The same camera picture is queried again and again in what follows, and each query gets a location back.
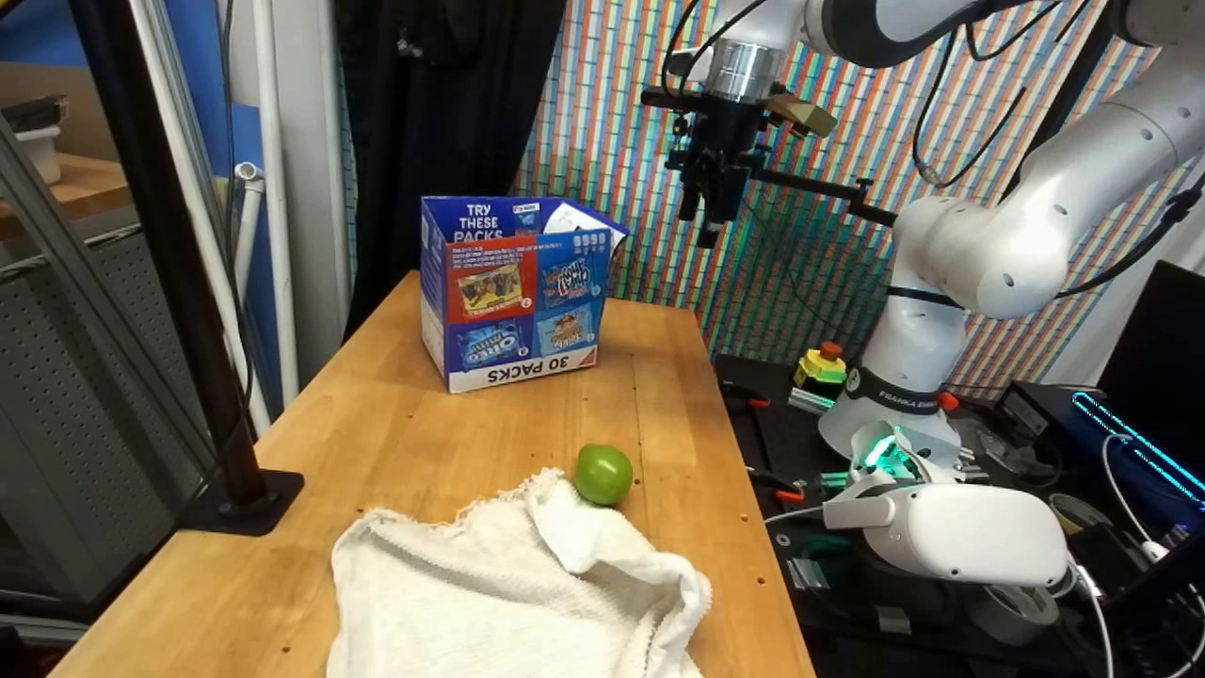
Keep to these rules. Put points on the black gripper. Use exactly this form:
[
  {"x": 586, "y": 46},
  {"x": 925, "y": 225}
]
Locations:
[{"x": 718, "y": 144}]

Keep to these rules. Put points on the grey diagonal metal rail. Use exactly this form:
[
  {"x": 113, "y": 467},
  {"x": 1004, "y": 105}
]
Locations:
[{"x": 88, "y": 276}]

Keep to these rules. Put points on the black pole stand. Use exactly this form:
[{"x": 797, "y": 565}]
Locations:
[{"x": 163, "y": 251}]

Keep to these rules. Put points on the silver aluminium post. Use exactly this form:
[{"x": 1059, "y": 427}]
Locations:
[{"x": 191, "y": 162}]

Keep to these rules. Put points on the black robot cart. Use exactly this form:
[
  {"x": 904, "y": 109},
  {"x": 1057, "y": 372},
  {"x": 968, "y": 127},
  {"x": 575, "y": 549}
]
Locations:
[{"x": 904, "y": 626}]

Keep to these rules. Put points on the white VR headset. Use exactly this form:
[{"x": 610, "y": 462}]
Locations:
[{"x": 966, "y": 534}]

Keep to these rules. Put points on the yellow red emergency stop button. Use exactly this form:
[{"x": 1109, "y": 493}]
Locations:
[{"x": 821, "y": 365}]

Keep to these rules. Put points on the black horizontal rod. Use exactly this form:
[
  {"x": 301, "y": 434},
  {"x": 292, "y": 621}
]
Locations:
[{"x": 814, "y": 186}]

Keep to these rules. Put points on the white cloth towel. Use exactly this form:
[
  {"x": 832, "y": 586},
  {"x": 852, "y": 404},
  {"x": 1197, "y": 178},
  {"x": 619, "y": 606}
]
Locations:
[{"x": 503, "y": 589}]

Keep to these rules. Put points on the black flat panel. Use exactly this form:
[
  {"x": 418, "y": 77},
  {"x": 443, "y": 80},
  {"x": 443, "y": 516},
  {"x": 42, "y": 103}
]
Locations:
[{"x": 1160, "y": 353}]

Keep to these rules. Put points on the blue plastic crate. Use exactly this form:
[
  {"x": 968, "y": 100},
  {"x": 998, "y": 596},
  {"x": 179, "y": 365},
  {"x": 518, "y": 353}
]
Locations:
[{"x": 1136, "y": 458}]

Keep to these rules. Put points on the blue cardboard snack box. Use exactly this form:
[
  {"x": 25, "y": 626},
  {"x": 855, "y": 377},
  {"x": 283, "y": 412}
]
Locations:
[{"x": 513, "y": 295}]

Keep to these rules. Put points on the black hanging curtain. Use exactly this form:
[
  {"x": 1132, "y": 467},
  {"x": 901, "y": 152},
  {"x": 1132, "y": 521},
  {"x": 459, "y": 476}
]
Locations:
[{"x": 438, "y": 127}]

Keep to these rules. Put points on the grey perforated workbench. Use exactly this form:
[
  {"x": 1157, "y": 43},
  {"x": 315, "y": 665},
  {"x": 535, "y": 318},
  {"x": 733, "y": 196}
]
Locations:
[{"x": 76, "y": 377}]

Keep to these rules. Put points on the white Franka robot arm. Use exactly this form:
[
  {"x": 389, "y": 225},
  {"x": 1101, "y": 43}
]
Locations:
[{"x": 1068, "y": 191}]

